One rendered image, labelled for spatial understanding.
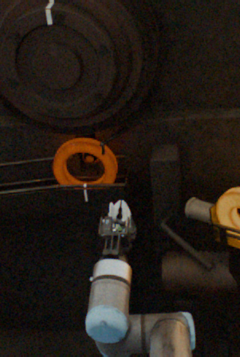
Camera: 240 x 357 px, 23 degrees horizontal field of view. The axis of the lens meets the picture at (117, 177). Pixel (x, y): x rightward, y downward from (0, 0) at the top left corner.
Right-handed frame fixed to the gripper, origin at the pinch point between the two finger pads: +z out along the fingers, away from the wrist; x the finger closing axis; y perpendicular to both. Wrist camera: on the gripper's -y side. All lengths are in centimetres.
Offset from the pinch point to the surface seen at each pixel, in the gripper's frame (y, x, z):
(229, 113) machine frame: 4.9, -28.7, 29.2
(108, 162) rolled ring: -1.4, 5.3, 17.1
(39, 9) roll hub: 47, 15, 21
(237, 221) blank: -6.0, -30.0, -0.3
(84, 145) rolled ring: 4.1, 11.8, 18.7
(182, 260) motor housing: -21.2, -15.1, -3.0
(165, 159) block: 1.1, -11.1, 15.4
